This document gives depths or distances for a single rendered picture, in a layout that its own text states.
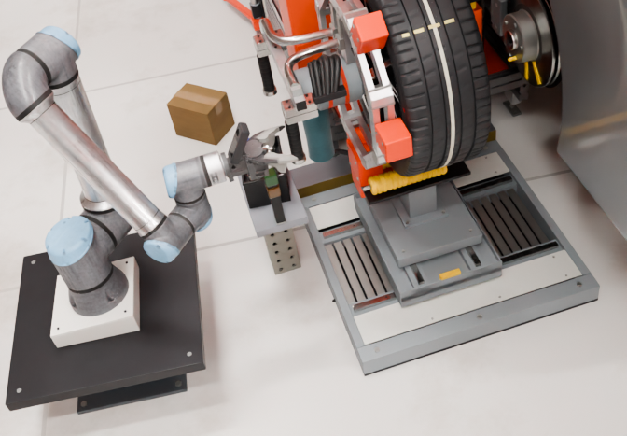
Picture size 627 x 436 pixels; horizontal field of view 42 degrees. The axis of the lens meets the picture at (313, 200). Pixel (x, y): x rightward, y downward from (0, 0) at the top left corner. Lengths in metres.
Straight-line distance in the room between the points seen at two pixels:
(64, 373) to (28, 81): 0.93
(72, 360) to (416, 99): 1.31
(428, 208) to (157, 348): 1.02
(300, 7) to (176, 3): 2.01
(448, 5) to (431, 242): 0.90
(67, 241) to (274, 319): 0.82
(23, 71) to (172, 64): 2.07
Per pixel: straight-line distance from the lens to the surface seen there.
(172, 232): 2.28
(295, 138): 2.28
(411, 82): 2.16
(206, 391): 2.83
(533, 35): 2.51
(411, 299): 2.78
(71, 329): 2.67
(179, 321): 2.64
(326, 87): 2.19
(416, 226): 2.85
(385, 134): 2.19
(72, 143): 2.21
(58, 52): 2.26
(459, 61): 2.19
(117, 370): 2.60
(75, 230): 2.55
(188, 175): 2.26
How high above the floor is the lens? 2.32
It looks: 45 degrees down
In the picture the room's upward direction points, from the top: 11 degrees counter-clockwise
